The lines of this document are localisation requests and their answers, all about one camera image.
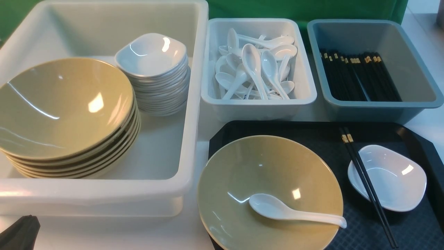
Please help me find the white ceramic soup spoon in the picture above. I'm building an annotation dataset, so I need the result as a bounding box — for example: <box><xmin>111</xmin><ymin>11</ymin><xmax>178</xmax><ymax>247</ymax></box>
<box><xmin>249</xmin><ymin>193</ymin><xmax>347</xmax><ymax>229</ymax></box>

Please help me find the tan noodle bowl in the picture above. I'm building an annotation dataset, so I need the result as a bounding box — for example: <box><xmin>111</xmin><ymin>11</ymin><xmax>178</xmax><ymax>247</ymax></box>
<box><xmin>197</xmin><ymin>135</ymin><xmax>344</xmax><ymax>250</ymax></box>

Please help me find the white sauce dish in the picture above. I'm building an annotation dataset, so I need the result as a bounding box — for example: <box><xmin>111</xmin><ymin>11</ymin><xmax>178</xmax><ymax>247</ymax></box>
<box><xmin>359</xmin><ymin>144</ymin><xmax>428</xmax><ymax>212</ymax></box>

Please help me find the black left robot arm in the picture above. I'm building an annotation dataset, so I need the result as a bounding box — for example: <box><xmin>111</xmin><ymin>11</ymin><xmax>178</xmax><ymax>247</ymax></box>
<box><xmin>0</xmin><ymin>215</ymin><xmax>40</xmax><ymax>250</ymax></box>

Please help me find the small white plastic bin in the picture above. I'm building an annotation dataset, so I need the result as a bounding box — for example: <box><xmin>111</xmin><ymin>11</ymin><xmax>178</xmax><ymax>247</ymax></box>
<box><xmin>201</xmin><ymin>18</ymin><xmax>317</xmax><ymax>122</ymax></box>

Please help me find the pile of white spoons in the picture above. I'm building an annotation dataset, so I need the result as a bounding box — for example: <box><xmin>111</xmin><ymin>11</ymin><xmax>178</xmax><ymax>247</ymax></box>
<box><xmin>215</xmin><ymin>28</ymin><xmax>298</xmax><ymax>100</ymax></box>

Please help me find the large white plastic bin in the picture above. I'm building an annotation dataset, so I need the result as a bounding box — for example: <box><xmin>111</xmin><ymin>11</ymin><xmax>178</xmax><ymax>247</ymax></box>
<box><xmin>1</xmin><ymin>0</ymin><xmax>209</xmax><ymax>217</ymax></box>

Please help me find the stack of white dishes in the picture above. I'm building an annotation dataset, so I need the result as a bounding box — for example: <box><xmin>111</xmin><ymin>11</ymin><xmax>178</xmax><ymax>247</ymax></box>
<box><xmin>114</xmin><ymin>33</ymin><xmax>191</xmax><ymax>116</ymax></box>

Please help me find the bundle of black chopsticks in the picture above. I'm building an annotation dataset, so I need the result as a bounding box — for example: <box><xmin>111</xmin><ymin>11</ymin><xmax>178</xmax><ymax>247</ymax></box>
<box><xmin>320</xmin><ymin>49</ymin><xmax>402</xmax><ymax>102</ymax></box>

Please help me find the grey-blue plastic bin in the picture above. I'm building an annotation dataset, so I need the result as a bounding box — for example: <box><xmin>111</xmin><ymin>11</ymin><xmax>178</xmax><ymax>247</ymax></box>
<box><xmin>307</xmin><ymin>19</ymin><xmax>443</xmax><ymax>124</ymax></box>

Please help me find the stack of tan bowls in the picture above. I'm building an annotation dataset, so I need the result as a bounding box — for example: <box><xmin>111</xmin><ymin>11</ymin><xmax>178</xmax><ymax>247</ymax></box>
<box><xmin>1</xmin><ymin>57</ymin><xmax>141</xmax><ymax>179</ymax></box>

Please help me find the black serving tray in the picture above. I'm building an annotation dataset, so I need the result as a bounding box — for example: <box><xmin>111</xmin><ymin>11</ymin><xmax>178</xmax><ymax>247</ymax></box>
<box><xmin>208</xmin><ymin>121</ymin><xmax>444</xmax><ymax>250</ymax></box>

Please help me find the green backdrop cloth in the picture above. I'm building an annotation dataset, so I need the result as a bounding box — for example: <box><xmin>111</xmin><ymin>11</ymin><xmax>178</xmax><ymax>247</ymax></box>
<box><xmin>0</xmin><ymin>0</ymin><xmax>409</xmax><ymax>42</ymax></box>

